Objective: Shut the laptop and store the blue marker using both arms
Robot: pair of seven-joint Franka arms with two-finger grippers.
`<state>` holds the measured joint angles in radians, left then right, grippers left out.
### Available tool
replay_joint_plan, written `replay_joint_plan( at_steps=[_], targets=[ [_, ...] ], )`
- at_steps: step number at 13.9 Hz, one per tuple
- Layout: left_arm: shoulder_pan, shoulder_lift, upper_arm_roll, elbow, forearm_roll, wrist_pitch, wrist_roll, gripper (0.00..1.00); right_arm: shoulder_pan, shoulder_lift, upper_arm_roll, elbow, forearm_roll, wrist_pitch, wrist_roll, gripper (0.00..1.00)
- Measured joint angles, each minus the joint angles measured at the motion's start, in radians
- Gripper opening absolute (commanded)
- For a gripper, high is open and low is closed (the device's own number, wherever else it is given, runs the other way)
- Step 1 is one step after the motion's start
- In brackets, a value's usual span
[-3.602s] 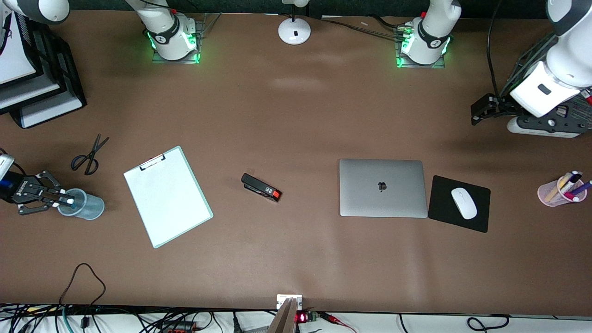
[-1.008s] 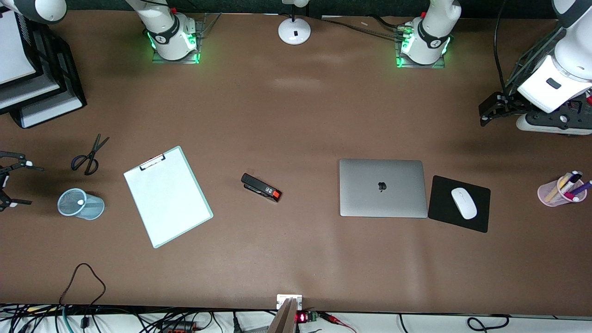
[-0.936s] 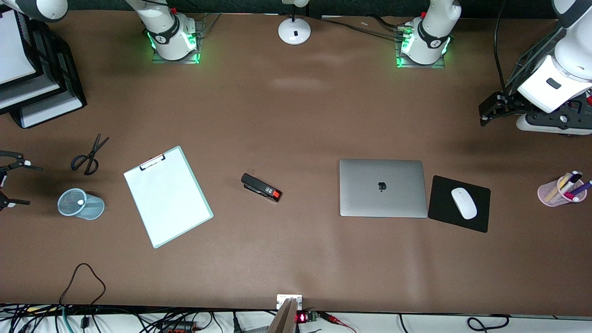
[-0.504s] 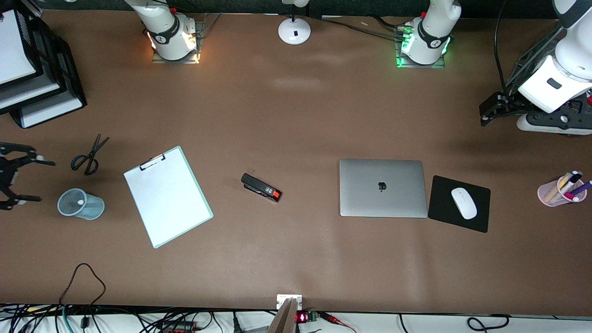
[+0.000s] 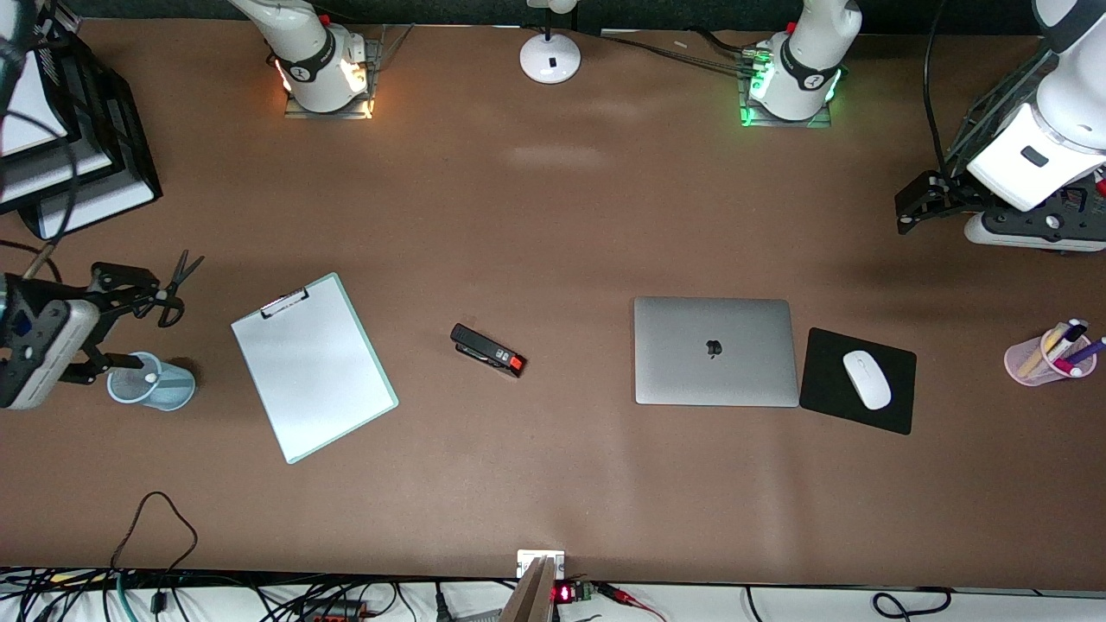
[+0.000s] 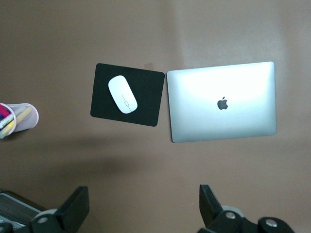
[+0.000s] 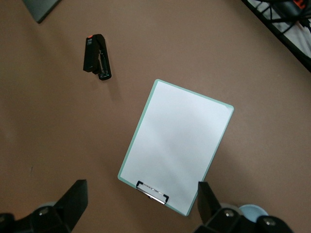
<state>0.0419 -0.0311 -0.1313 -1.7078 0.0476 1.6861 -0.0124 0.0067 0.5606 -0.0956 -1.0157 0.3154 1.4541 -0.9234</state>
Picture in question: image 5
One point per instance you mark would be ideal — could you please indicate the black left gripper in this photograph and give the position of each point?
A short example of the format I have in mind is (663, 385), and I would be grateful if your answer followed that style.
(950, 191)

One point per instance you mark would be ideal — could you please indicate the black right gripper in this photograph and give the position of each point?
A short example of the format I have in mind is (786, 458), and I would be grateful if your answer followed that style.
(111, 289)

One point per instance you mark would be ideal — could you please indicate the blue marker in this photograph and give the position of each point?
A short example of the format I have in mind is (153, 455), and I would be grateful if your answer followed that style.
(152, 377)

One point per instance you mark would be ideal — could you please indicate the silver laptop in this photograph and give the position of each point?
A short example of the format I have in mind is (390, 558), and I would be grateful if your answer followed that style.
(713, 350)

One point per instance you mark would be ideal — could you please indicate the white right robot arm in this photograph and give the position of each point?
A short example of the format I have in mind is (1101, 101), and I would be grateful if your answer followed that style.
(315, 60)

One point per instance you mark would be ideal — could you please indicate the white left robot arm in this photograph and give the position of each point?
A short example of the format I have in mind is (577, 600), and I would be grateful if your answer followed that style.
(804, 69)

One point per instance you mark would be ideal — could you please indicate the black and white marker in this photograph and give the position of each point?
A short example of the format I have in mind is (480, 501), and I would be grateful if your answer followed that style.
(1071, 335)

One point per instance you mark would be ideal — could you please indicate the pink marker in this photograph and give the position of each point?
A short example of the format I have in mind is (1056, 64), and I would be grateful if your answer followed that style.
(1070, 369)

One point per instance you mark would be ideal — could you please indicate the purple marker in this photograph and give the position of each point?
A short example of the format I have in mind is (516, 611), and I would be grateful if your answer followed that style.
(1090, 350)

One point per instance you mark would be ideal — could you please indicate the blue mesh pen cup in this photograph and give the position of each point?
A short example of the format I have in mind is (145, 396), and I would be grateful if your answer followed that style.
(173, 389)

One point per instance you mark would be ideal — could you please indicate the black scissors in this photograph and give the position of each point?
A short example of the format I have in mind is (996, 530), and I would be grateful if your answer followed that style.
(186, 269)

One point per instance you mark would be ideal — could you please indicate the black stacked document tray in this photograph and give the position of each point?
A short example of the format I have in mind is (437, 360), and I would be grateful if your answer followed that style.
(130, 164)

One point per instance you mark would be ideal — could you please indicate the pink mesh pen cup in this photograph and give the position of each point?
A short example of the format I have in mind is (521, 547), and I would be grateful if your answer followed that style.
(1013, 354)

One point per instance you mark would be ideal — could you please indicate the white computer mouse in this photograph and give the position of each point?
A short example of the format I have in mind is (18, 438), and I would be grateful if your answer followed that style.
(867, 380)

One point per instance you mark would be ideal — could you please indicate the black mouse pad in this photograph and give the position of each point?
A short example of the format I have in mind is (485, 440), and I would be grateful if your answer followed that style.
(825, 389)

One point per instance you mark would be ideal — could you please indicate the white clipboard with mint edge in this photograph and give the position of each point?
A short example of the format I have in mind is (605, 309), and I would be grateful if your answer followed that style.
(328, 406)

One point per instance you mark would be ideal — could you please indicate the orange and black power strip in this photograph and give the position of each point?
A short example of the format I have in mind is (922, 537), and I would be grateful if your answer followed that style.
(333, 612)

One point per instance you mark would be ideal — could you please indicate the black stapler with red tip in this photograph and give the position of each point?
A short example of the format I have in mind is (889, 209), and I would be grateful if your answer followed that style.
(484, 347)

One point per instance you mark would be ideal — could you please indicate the white round lamp base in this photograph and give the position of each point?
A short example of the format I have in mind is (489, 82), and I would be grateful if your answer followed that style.
(550, 62)

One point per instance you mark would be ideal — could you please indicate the small white box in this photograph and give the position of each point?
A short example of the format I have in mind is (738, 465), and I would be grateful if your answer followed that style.
(527, 561)

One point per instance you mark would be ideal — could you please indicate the wooden beam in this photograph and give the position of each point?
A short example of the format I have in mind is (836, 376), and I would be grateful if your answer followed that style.
(531, 596)

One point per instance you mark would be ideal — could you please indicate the red LED display module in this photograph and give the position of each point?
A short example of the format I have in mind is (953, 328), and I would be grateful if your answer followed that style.
(563, 593)

